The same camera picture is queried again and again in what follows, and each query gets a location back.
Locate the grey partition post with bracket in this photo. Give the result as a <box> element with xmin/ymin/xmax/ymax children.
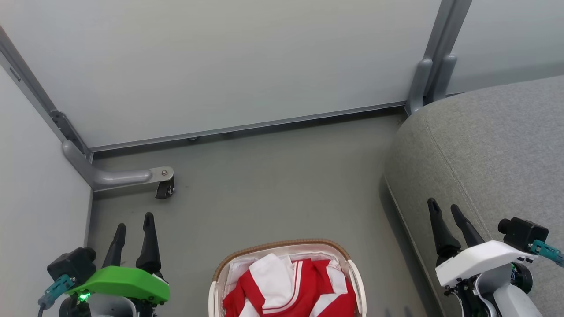
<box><xmin>0</xmin><ymin>26</ymin><xmax>93</xmax><ymax>159</ymax></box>

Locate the teal plug camera cable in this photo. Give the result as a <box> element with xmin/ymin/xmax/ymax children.
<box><xmin>530</xmin><ymin>240</ymin><xmax>564</xmax><ymax>267</ymax></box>
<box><xmin>38</xmin><ymin>274</ymin><xmax>74</xmax><ymax>317</ymax></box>

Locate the white basket liner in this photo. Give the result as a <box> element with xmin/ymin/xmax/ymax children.
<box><xmin>224</xmin><ymin>251</ymin><xmax>351</xmax><ymax>300</ymax></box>

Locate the grey metal partition foot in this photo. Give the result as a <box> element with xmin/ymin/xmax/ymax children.
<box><xmin>63</xmin><ymin>140</ymin><xmax>174</xmax><ymax>191</ymax></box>

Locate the teal plug left camera cable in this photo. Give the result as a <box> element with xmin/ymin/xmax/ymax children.
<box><xmin>38</xmin><ymin>274</ymin><xmax>74</xmax><ymax>317</ymax></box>

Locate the grey partition bottom rail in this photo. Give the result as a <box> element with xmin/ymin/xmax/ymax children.
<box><xmin>90</xmin><ymin>102</ymin><xmax>406</xmax><ymax>152</ymax></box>

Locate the white wicker-rimmed laundry basket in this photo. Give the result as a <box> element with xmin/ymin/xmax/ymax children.
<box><xmin>208</xmin><ymin>239</ymin><xmax>367</xmax><ymax>317</ymax></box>

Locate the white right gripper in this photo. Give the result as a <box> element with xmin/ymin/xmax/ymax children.
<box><xmin>427</xmin><ymin>198</ymin><xmax>538</xmax><ymax>288</ymax></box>

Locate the grey fabric sofa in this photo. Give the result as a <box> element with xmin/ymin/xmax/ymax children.
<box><xmin>385</xmin><ymin>75</ymin><xmax>564</xmax><ymax>317</ymax></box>

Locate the red and white garment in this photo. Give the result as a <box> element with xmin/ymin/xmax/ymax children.
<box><xmin>223</xmin><ymin>253</ymin><xmax>357</xmax><ymax>317</ymax></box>

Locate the teal plug right camera cable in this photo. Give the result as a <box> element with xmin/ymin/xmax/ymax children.
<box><xmin>530</xmin><ymin>240</ymin><xmax>564</xmax><ymax>267</ymax></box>

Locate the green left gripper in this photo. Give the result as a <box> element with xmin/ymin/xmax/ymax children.
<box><xmin>66</xmin><ymin>213</ymin><xmax>170</xmax><ymax>304</ymax></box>

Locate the black caster wheel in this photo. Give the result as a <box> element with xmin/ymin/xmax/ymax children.
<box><xmin>155</xmin><ymin>177</ymin><xmax>175</xmax><ymax>199</ymax></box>

